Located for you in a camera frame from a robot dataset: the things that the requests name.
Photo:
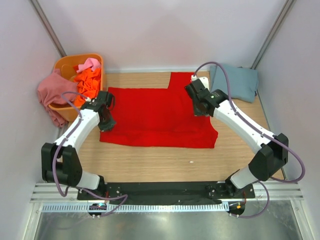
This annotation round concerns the orange plastic basket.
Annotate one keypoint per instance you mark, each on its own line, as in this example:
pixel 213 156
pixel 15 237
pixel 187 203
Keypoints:
pixel 67 65

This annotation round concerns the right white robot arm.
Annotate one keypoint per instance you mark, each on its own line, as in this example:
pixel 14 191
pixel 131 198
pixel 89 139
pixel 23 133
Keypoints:
pixel 270 153

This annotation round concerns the aluminium frame rail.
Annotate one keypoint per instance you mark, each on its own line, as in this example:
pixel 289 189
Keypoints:
pixel 48 193

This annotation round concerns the orange t shirt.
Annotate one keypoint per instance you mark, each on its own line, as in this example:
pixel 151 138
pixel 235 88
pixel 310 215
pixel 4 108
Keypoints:
pixel 88 84

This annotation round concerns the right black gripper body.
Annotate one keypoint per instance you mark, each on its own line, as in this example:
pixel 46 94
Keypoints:
pixel 197 102

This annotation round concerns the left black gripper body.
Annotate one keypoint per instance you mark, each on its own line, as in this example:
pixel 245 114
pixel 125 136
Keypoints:
pixel 108 113

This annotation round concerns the light pink t shirt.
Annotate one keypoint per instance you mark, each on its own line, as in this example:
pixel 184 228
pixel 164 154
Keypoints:
pixel 90 63

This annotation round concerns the dusty pink t shirt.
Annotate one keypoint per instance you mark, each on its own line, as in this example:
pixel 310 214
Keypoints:
pixel 49 92

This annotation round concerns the slotted white cable duct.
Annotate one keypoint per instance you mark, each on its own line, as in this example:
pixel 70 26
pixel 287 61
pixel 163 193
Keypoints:
pixel 99 207

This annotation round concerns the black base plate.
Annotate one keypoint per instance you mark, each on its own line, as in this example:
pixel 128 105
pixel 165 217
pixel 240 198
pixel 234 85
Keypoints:
pixel 172 193

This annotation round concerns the folded blue t shirt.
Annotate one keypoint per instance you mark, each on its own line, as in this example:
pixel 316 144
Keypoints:
pixel 243 82

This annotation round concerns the red t shirt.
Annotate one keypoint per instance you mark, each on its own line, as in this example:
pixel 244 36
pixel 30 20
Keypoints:
pixel 159 117

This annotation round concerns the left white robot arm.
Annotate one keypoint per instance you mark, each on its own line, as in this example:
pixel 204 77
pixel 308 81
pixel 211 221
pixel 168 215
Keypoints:
pixel 60 163

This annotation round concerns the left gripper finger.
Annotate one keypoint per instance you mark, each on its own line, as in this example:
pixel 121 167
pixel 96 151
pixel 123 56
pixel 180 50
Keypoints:
pixel 104 119
pixel 111 122

